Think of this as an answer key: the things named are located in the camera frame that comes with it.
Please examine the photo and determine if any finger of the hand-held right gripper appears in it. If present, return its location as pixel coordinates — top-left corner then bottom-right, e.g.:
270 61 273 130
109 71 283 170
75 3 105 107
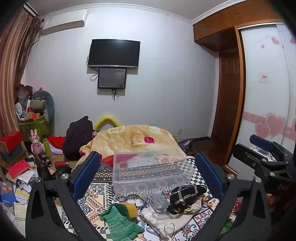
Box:
232 144 291 179
249 134 296 163

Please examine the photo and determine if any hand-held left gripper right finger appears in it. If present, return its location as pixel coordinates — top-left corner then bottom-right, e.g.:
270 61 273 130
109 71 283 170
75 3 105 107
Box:
192 152 272 241

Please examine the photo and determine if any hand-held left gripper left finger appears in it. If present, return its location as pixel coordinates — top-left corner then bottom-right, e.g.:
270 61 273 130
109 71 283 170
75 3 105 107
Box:
25 151 109 241

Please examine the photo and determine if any floral fabric pouch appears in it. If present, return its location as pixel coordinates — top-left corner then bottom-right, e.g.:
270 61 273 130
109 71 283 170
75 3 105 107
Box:
183 197 205 215

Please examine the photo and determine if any grey mesh pouch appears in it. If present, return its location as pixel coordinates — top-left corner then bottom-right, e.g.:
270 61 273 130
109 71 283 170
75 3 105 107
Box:
147 193 172 214

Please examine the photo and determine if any yellow sponge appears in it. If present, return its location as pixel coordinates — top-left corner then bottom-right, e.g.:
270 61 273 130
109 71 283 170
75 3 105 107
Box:
120 202 139 219

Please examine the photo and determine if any clear plastic storage box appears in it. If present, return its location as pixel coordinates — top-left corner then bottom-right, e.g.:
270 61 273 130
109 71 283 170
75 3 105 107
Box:
112 148 196 198

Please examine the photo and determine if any green knit cloth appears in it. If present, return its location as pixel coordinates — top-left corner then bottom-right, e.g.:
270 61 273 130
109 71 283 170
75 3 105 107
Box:
98 203 145 240

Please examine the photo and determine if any black and white headband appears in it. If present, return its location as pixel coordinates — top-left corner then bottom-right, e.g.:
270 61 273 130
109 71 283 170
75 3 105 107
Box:
120 193 147 210

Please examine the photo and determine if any white drawstring pouch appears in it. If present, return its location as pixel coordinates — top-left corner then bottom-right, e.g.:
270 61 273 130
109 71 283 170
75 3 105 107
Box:
141 204 201 237

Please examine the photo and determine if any person's right forearm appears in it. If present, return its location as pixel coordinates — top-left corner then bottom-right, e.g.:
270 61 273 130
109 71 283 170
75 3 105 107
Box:
266 192 296 241

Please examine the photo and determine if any red cloth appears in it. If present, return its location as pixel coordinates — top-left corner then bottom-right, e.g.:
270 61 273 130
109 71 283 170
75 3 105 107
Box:
102 155 130 169

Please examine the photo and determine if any purple bag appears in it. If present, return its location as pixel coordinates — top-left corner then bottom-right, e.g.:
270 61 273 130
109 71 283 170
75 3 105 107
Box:
179 140 193 154

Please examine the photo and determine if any dark purple clothing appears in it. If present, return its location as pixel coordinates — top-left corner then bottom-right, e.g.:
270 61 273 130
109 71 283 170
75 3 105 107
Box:
62 116 94 160

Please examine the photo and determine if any red pillow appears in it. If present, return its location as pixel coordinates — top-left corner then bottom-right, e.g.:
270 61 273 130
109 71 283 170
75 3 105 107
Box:
48 136 67 151

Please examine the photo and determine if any black tripod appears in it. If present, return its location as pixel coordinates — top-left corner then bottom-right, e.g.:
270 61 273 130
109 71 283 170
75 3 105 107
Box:
35 152 72 181

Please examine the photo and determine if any green bottle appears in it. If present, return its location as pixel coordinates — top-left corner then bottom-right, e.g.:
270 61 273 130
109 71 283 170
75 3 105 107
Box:
43 138 52 157

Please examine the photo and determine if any wooden door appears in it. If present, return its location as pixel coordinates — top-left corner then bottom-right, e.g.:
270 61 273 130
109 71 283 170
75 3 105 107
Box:
210 50 242 141

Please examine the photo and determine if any pink rabbit toy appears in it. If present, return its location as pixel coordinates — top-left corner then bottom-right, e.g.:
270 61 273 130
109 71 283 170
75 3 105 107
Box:
30 129 44 155

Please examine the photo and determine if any yellow foam tube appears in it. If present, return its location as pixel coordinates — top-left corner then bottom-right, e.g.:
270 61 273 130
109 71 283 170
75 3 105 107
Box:
94 113 121 131

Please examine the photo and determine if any yellow fleece blanket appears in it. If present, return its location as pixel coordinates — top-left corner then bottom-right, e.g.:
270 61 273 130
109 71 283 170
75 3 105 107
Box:
80 125 184 163

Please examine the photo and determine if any pile of papers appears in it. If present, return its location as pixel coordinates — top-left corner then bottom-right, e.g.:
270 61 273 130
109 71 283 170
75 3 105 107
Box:
0 167 40 223

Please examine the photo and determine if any green storage bin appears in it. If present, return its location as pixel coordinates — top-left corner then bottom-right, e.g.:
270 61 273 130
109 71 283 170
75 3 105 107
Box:
19 115 51 142

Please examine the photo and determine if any red book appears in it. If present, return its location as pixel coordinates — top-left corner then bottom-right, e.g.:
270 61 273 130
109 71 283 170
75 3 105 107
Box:
7 160 31 179

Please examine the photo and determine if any grey long plush toy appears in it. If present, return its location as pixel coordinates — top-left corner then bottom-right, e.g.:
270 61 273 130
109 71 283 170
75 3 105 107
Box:
31 90 55 130

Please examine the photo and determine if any blue booklet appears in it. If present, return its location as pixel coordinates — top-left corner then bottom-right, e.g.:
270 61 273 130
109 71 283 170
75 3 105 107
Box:
0 182 16 207

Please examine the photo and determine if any red box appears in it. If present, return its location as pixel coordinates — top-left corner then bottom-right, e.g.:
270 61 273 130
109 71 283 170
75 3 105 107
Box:
0 131 23 148

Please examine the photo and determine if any small black monitor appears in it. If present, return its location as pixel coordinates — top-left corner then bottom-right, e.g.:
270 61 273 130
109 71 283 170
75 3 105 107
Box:
97 67 127 89

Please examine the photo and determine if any heap of plastic bags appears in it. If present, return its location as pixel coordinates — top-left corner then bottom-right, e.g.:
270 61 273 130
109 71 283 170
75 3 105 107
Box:
15 83 36 109

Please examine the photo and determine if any wooden overhead cabinet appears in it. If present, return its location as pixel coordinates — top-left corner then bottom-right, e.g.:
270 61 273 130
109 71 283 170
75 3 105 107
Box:
192 11 285 53

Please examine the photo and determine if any striped curtain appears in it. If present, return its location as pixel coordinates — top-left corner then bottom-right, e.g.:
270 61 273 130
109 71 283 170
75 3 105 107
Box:
0 9 44 139

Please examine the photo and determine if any white air conditioner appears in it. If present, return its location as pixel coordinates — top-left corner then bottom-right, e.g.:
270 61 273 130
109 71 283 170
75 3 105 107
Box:
43 9 89 36

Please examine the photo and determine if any black wall television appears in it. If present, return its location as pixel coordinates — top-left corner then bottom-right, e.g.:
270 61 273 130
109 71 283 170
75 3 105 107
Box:
87 39 141 69

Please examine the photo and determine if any curtain rail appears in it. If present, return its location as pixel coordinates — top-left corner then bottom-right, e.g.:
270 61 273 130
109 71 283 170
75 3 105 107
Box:
23 4 40 17

